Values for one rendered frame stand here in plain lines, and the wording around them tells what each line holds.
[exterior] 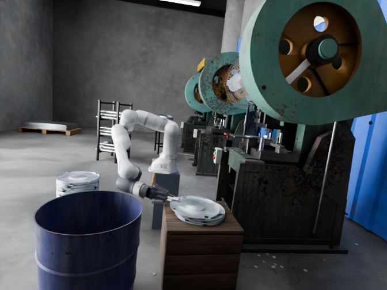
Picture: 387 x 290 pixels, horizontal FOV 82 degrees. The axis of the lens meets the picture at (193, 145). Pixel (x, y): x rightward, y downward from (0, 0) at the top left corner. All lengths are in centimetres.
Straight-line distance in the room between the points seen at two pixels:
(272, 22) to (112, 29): 771
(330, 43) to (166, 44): 740
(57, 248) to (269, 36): 134
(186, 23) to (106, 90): 359
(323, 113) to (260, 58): 49
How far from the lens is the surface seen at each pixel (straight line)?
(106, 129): 382
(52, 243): 98
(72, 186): 181
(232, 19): 732
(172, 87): 831
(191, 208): 130
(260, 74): 132
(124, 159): 142
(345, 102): 160
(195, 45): 862
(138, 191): 143
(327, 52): 146
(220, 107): 308
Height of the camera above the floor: 94
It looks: 9 degrees down
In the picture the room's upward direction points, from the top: 6 degrees clockwise
